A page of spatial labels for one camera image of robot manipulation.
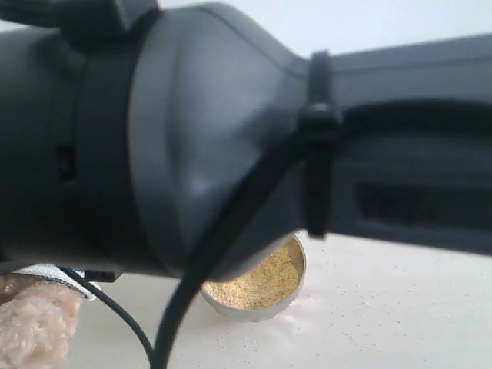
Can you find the yellow millet grains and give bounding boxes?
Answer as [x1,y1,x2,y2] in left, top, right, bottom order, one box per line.
[203,246,299,310]

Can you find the stainless steel bowl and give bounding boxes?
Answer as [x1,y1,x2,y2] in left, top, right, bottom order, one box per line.
[201,234,307,322]

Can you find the pink plush teddy bear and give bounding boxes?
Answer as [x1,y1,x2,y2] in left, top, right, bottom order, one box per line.
[1,264,96,369]

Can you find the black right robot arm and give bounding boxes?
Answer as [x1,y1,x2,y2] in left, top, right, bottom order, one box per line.
[1,1,491,280]

